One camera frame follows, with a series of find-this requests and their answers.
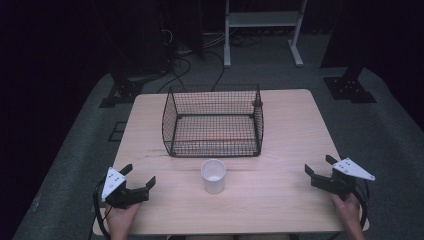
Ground black floor cables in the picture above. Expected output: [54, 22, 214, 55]
[156, 28, 264, 94]

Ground person's right hand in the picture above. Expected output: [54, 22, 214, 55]
[330, 191, 366, 240]

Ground person's left hand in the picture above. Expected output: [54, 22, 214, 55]
[104, 203, 142, 240]

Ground white plastic cup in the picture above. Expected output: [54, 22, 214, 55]
[200, 158, 227, 195]

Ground black wire mesh basket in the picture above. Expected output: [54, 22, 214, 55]
[161, 83, 265, 158]

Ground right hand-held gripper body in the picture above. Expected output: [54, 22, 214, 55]
[310, 157, 376, 201]

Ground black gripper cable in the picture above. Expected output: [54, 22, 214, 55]
[353, 179, 371, 231]
[88, 178, 113, 240]

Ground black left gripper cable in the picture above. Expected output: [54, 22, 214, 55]
[88, 178, 113, 240]

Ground black stand base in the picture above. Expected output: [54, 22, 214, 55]
[98, 71, 168, 109]
[323, 66, 378, 104]

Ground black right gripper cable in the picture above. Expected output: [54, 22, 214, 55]
[353, 179, 371, 231]

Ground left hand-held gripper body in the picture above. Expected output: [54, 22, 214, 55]
[100, 166, 150, 210]

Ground white metal stand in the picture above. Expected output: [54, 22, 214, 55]
[223, 0, 308, 69]

